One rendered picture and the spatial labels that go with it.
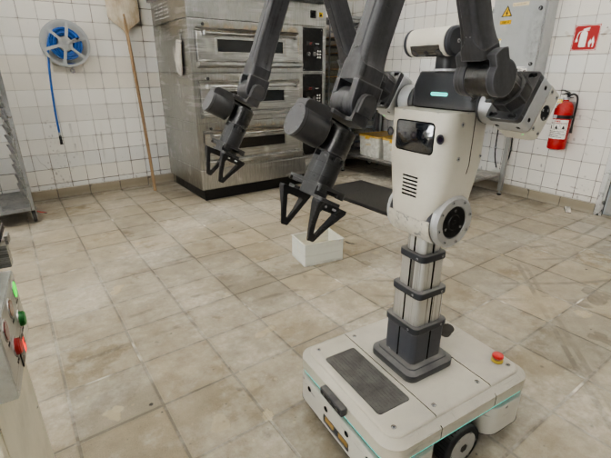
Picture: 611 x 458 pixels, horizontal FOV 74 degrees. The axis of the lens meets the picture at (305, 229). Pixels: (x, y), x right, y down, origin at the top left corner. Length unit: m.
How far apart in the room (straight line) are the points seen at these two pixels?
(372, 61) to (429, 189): 0.52
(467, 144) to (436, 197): 0.16
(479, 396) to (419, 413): 0.23
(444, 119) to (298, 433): 1.17
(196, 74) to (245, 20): 0.68
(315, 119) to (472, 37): 0.40
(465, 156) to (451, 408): 0.76
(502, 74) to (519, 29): 3.58
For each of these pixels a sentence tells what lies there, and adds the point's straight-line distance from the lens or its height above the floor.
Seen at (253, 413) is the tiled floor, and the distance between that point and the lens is 1.71.
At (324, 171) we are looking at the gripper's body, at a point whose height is 1.05.
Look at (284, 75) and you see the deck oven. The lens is 4.41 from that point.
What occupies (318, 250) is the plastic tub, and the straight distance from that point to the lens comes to 2.71.
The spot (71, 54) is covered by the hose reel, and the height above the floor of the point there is 1.36.
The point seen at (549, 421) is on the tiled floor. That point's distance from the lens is 1.91.
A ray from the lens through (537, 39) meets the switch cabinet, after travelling 4.46.
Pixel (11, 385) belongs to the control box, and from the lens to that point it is 0.87.
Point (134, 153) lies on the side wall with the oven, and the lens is 4.91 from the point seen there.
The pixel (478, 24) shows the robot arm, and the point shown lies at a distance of 0.95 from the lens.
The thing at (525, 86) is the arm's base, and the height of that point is 1.19.
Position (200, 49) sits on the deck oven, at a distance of 3.99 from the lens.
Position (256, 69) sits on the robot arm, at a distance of 1.13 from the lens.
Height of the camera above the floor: 1.22
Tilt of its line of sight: 21 degrees down
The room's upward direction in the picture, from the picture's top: straight up
